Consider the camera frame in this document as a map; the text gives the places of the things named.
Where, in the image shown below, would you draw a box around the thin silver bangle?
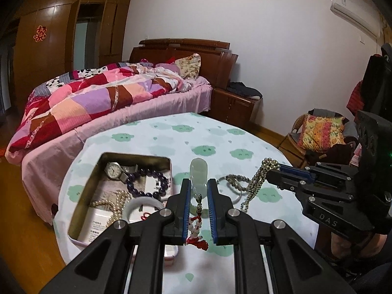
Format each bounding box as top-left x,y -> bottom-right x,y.
218,176 -> 245,203

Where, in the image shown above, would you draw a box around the brown wooden wardrobe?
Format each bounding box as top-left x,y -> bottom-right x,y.
0,0 -> 135,111

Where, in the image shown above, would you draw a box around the purple bead bracelet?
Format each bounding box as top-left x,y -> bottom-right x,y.
125,168 -> 169,199

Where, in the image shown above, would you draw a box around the white jade bangle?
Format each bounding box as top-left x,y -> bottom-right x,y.
122,198 -> 166,222

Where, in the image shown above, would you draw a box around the wooden nightstand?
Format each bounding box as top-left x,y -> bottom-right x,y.
210,86 -> 261,123

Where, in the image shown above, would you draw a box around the dark clothes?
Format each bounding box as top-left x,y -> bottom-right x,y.
227,82 -> 263,100

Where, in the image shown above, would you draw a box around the white air conditioner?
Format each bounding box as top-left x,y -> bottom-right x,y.
329,0 -> 382,40

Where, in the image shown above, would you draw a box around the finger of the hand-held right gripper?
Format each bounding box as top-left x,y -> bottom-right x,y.
277,163 -> 353,183
266,170 -> 313,194

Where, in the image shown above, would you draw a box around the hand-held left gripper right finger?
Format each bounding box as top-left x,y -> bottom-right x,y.
207,178 -> 357,294

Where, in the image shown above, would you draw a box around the silver band wristwatch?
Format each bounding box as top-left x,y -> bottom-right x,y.
105,161 -> 139,183

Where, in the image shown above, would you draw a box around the dark maroon garment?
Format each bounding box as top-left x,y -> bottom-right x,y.
306,142 -> 359,166

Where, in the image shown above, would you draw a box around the person's right hand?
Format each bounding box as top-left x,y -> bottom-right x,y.
331,230 -> 389,259

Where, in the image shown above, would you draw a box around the pink tin box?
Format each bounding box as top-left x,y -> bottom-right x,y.
66,152 -> 179,262

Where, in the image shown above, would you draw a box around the patchwork quilt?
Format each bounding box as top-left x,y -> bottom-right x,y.
6,62 -> 196,157

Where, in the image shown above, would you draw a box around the red cloth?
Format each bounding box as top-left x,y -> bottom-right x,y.
346,80 -> 366,117

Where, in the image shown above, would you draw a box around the colourful patterned cushion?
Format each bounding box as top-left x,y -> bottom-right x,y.
297,114 -> 346,153

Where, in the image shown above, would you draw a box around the red paper decoration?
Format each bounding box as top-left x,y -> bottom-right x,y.
33,24 -> 46,43

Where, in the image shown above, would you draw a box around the pink pillow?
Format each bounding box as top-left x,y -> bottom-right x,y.
156,63 -> 180,74

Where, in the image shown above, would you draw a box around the wooden bed with pink sheet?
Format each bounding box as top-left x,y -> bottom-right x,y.
5,38 -> 239,225

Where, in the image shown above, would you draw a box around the jade pendant with red cord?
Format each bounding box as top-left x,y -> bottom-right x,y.
184,158 -> 209,250

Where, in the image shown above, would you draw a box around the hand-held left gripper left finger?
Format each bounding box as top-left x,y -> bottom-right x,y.
40,178 -> 192,294

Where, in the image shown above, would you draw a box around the pearl necklace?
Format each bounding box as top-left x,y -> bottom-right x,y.
89,190 -> 129,221

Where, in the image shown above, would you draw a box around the floral pillow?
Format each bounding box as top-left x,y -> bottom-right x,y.
174,53 -> 201,80

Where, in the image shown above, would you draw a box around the wicker chair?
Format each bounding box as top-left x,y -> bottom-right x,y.
277,109 -> 359,169

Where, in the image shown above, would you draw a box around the grey bead bracelet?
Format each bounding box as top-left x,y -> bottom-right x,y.
225,174 -> 255,192

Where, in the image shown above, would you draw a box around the metallic bead necklace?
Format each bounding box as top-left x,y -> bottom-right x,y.
240,158 -> 281,212

